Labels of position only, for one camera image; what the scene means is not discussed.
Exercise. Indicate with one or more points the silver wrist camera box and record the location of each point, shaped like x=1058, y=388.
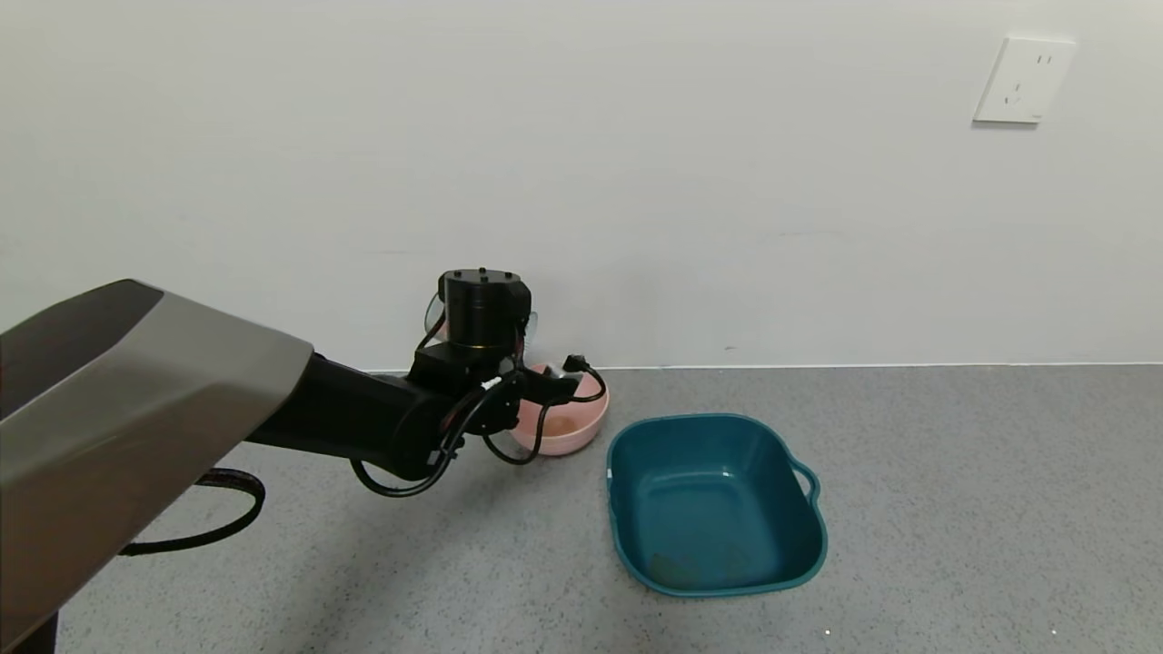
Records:
x=554, y=369

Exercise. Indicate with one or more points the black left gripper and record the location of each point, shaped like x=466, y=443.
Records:
x=541, y=391

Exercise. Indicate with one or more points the transparent teal-tinted measuring cup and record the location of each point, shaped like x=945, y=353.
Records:
x=434, y=316

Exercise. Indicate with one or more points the white wall power socket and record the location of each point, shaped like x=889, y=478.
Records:
x=1024, y=82

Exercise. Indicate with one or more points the black and grey left robot arm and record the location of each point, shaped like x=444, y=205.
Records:
x=136, y=409

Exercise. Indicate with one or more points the pink plastic bowl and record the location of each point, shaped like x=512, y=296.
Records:
x=581, y=427

